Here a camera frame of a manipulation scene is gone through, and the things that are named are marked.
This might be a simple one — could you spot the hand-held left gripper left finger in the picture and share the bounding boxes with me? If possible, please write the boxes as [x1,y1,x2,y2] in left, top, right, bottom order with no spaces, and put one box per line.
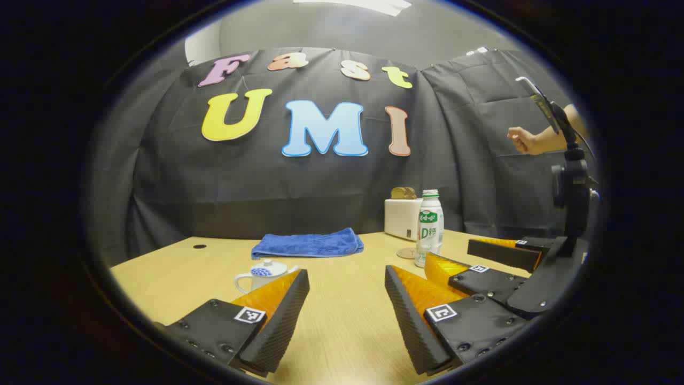
[159,269,310,375]

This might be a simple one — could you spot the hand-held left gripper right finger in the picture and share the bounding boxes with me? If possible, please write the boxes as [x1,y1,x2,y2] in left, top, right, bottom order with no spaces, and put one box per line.
[385,265,530,376]

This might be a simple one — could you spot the white teacup with blue print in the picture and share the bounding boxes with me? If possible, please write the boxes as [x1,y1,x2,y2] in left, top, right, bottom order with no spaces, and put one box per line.
[235,265,300,295]

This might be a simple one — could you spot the white green label water bottle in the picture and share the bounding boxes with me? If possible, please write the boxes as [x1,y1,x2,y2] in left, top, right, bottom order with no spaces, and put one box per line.
[415,189,444,268]

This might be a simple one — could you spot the blue folded towel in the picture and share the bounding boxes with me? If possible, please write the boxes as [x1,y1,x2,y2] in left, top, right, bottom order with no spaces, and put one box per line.
[251,228,364,260]

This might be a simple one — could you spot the white toaster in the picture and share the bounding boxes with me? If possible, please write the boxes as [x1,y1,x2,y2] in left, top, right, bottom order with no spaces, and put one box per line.
[384,198,424,241]

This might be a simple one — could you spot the black backdrop cloth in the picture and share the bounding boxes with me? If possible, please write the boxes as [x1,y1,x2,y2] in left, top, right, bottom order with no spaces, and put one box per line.
[88,47,588,268]

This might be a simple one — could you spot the long ceiling light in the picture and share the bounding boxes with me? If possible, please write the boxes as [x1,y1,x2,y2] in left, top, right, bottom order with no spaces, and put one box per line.
[293,0,413,17]

